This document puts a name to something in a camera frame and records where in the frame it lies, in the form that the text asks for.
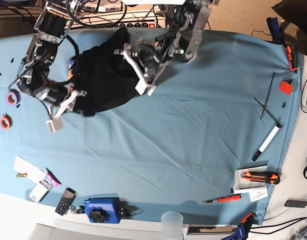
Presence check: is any black t-shirt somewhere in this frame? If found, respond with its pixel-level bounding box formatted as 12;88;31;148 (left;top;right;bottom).
70;28;139;117

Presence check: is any power strip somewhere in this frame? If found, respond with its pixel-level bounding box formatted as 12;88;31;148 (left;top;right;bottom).
111;19;166;28

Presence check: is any pink marker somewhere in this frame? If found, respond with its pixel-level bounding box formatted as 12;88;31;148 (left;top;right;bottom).
45;168;62;187

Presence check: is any blue plastic box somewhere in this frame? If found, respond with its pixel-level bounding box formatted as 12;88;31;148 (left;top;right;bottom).
83;197;122;224

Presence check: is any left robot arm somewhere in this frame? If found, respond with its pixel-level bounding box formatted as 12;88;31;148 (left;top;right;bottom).
113;0;213;86

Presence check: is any brass battery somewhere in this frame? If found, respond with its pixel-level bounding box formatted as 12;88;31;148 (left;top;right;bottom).
16;173;27;178

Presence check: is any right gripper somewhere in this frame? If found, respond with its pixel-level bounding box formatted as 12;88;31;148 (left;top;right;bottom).
47;90;87;120

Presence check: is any orange black tool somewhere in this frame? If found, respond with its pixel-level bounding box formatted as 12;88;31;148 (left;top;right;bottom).
286;44;299;71

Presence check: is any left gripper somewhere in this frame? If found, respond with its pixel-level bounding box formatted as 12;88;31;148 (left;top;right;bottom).
113;41;172;86

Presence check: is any red cube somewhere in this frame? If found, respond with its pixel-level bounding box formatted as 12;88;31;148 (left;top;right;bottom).
279;79;294;95

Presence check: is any black remote control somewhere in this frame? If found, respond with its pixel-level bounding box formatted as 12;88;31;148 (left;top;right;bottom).
55;187;76;216

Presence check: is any orange screwdriver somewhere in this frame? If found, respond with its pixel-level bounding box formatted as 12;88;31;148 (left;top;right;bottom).
203;194;241;204

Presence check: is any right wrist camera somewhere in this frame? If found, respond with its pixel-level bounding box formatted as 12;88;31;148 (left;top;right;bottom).
45;118;63;133

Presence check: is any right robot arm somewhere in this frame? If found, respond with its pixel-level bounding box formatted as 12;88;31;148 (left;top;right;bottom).
6;0;87;120

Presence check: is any white card box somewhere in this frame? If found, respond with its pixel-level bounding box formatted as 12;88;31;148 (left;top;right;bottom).
29;180;53;203

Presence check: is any purple tape roll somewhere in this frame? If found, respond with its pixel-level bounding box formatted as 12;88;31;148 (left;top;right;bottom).
6;89;21;106

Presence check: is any white paper sheet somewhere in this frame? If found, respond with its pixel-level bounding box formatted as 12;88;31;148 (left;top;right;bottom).
13;155;46;183

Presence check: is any white marker pen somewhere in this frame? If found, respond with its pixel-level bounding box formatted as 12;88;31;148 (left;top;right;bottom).
251;124;281;162

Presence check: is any black cable tie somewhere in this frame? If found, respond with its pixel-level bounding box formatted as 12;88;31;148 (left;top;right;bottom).
254;98;283;128
260;72;276;119

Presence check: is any white business card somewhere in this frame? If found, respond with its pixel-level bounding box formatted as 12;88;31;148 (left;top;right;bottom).
249;188;268;203

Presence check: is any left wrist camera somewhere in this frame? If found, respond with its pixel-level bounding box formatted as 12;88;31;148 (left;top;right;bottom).
135;79;156;97

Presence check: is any orange utility knife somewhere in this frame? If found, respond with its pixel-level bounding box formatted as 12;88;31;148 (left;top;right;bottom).
241;171;281;185

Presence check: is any blue orange clamp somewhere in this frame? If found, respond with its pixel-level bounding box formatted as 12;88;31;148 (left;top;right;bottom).
221;212;256;240

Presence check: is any frosted plastic cup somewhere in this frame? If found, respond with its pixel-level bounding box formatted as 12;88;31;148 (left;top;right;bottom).
161;211;184;240

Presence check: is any red tape roll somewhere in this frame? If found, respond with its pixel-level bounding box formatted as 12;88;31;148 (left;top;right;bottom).
0;114;13;130

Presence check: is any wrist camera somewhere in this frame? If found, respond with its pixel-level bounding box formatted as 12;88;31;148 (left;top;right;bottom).
135;79;156;97
45;118;63;133

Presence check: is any blue table cloth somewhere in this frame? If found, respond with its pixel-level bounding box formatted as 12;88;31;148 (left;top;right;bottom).
0;31;303;225

